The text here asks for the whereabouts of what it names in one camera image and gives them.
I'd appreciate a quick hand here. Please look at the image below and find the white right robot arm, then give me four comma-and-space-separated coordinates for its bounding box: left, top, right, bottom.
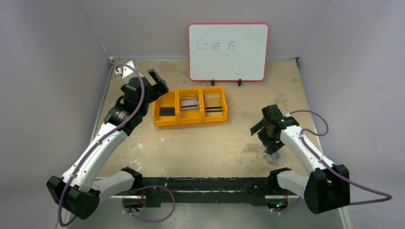
250, 104, 351, 214

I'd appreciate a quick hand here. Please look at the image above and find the striped card stack in bin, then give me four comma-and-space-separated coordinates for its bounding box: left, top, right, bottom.
180, 96, 199, 110

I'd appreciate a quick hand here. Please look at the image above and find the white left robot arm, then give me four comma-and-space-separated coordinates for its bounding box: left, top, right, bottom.
46, 69, 169, 227

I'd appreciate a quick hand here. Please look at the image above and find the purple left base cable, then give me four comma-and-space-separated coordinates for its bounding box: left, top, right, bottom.
121, 184, 176, 223

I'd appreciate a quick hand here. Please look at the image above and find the black card in bin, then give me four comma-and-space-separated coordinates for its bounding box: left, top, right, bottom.
159, 107, 175, 116

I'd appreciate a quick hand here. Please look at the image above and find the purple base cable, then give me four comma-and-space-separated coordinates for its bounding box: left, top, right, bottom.
269, 196, 301, 216
121, 184, 176, 223

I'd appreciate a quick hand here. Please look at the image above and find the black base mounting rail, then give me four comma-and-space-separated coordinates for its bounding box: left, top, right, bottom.
121, 176, 299, 213

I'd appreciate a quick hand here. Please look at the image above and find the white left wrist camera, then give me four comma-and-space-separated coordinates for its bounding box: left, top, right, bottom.
115, 61, 138, 83

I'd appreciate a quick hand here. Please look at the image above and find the pink-framed whiteboard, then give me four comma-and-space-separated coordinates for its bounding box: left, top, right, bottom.
188, 22, 270, 82

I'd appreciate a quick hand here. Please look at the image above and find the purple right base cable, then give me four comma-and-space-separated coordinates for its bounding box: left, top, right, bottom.
269, 196, 301, 216

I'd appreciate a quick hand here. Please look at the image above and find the small clear plastic cup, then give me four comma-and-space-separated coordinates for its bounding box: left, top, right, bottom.
266, 151, 282, 166

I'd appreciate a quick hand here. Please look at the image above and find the yellow three-compartment plastic bin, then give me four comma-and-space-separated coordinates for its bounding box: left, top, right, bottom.
152, 86, 228, 127

